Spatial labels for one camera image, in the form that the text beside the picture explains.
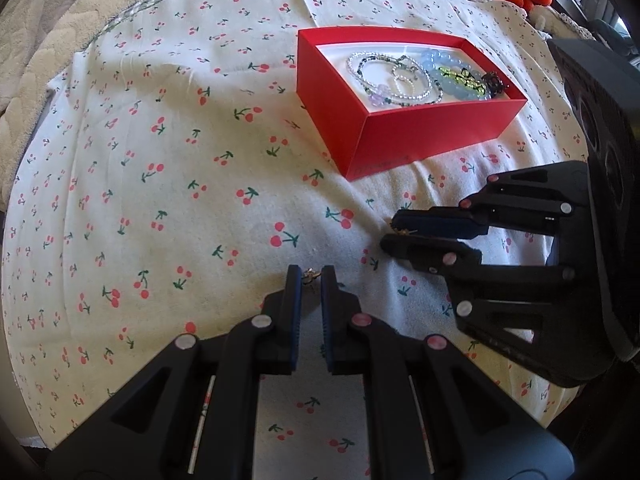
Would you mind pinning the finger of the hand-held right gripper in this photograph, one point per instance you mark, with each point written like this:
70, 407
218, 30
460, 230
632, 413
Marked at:
425, 255
440, 221

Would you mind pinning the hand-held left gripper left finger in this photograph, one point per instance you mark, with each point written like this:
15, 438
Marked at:
297, 320

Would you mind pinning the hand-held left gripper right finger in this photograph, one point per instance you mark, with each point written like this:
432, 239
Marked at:
326, 320

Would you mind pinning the red jewelry box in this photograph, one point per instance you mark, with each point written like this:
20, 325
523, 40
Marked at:
425, 135

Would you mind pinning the white knitted cushion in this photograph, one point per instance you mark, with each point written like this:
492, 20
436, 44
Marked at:
560, 22

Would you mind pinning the cherry print bedsheet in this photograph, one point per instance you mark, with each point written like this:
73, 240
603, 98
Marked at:
175, 185

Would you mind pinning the beige quilted blanket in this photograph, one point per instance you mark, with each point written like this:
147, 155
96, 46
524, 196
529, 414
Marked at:
50, 35

